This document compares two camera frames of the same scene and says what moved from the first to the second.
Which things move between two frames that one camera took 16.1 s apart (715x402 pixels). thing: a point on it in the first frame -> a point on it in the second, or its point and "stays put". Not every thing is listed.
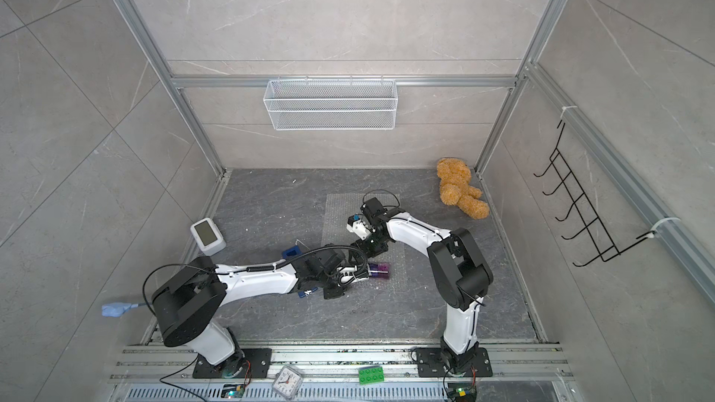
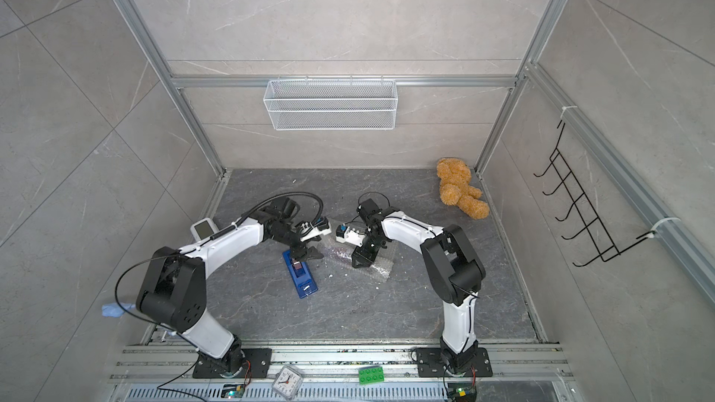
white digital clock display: x=208 y=236 stays put
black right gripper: x=363 y=245 stays put
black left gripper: x=336 y=293 -> x=305 y=253
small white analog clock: x=288 y=382 stays put
